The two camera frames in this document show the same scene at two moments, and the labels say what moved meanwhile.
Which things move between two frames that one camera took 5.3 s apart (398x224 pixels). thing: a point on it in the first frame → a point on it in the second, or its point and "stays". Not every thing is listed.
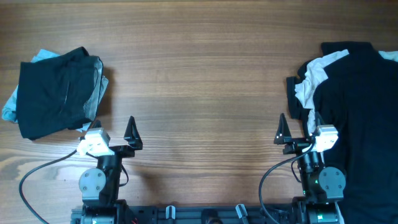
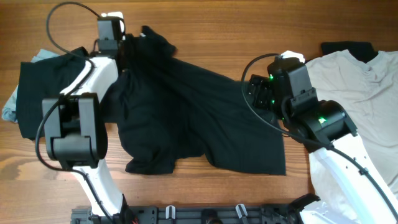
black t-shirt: x=358 y=96 → x=168 y=111
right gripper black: x=283 y=137 → x=258 y=86
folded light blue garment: x=9 y=111 stays
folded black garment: x=51 y=93 stays
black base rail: x=191 y=214 stays
